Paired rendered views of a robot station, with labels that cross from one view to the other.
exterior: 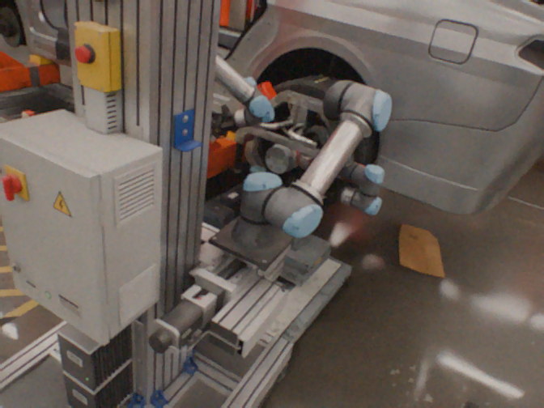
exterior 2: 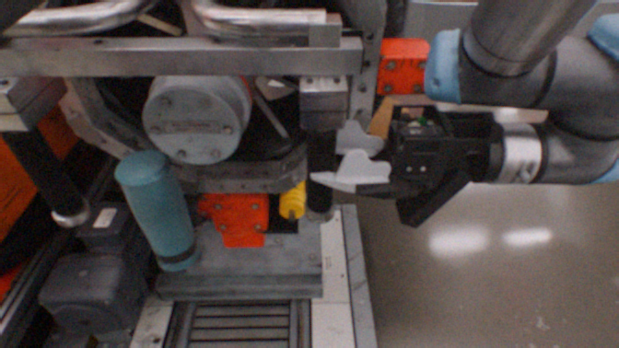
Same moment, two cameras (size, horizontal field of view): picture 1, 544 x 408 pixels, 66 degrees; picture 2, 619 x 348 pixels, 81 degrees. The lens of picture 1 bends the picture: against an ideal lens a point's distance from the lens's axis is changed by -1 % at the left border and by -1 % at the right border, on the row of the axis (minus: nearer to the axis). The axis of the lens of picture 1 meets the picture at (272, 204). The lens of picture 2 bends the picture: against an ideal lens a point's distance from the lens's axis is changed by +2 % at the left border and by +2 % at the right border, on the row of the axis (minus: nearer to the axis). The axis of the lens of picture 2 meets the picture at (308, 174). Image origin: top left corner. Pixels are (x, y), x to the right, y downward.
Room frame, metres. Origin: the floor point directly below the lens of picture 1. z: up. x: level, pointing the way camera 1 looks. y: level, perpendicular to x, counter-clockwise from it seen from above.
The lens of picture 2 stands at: (1.36, 0.06, 1.13)
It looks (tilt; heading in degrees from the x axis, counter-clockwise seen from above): 42 degrees down; 332
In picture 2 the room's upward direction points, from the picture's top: straight up
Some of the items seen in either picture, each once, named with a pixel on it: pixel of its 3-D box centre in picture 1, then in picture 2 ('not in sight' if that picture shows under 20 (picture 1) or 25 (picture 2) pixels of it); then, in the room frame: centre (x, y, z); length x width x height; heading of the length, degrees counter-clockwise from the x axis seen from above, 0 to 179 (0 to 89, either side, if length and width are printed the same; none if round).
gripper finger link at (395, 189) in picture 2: not in sight; (388, 179); (1.59, -0.17, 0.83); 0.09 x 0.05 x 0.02; 71
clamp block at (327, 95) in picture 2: (308, 159); (321, 88); (1.68, -0.12, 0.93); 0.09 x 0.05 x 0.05; 152
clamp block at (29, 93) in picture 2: (244, 134); (18, 90); (1.84, 0.18, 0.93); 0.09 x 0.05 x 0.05; 152
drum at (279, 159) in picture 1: (287, 155); (207, 90); (1.88, -0.03, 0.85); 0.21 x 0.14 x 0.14; 152
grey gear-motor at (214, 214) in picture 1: (228, 221); (127, 261); (2.13, 0.24, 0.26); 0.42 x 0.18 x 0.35; 152
